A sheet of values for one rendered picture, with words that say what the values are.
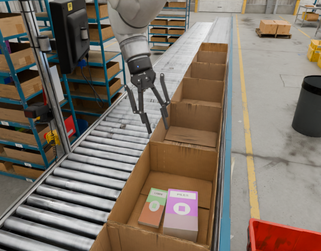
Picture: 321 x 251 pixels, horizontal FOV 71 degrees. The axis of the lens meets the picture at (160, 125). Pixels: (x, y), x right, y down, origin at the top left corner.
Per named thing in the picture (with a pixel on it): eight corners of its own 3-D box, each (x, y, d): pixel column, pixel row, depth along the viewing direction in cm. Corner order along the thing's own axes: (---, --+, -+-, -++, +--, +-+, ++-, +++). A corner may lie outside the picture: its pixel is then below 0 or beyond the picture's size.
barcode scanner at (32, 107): (26, 127, 114) (21, 107, 109) (43, 118, 124) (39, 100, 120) (37, 129, 112) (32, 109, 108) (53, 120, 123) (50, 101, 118)
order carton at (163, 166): (149, 170, 104) (148, 140, 95) (214, 182, 97) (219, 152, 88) (111, 253, 72) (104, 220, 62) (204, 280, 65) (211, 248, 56)
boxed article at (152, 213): (138, 223, 80) (137, 220, 79) (151, 189, 93) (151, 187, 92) (158, 229, 78) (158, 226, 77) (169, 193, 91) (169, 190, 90)
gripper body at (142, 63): (152, 58, 74) (160, 85, 74) (128, 65, 75) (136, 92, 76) (148, 53, 66) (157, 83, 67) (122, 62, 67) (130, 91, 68)
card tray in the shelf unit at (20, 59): (-36, 65, 152) (-43, 50, 147) (2, 54, 177) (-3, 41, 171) (13, 70, 143) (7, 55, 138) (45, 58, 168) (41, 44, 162)
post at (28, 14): (72, 154, 146) (29, 0, 99) (78, 156, 145) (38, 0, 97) (60, 167, 136) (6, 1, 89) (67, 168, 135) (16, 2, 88)
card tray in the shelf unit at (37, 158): (6, 156, 194) (2, 147, 189) (32, 136, 219) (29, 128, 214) (46, 164, 185) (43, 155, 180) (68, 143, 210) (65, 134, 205)
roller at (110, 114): (105, 119, 177) (108, 116, 181) (169, 129, 165) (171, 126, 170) (105, 113, 175) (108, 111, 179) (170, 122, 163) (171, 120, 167)
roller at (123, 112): (111, 114, 186) (112, 108, 185) (172, 123, 174) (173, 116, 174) (108, 114, 181) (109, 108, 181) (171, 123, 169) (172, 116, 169)
